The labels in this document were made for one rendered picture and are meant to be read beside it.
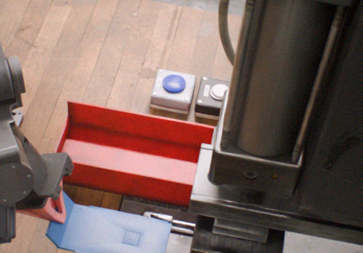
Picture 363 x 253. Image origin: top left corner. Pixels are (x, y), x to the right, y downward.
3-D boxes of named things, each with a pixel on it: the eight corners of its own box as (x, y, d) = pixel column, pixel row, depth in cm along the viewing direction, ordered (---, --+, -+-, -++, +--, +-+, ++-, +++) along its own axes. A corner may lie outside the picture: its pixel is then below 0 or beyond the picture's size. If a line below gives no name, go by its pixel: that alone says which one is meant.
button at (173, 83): (164, 79, 127) (165, 71, 125) (187, 83, 126) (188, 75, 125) (159, 96, 124) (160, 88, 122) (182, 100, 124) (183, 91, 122)
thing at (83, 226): (61, 203, 101) (60, 190, 98) (171, 225, 99) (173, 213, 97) (46, 246, 96) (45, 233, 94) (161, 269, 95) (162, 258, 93)
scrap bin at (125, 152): (69, 123, 121) (67, 98, 116) (219, 151, 119) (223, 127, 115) (47, 180, 113) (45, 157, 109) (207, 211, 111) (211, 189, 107)
